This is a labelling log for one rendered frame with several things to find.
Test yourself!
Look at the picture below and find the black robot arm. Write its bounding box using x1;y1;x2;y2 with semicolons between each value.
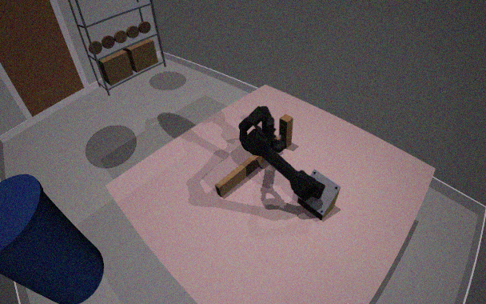
238;106;325;201

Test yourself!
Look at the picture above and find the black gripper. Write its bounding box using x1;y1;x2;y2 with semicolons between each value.
262;127;286;153

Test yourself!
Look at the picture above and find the wooden rail with steel hooks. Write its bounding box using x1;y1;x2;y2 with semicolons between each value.
215;155;266;197

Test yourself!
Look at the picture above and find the brown wooden post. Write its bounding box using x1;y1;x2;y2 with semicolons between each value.
279;114;293;149

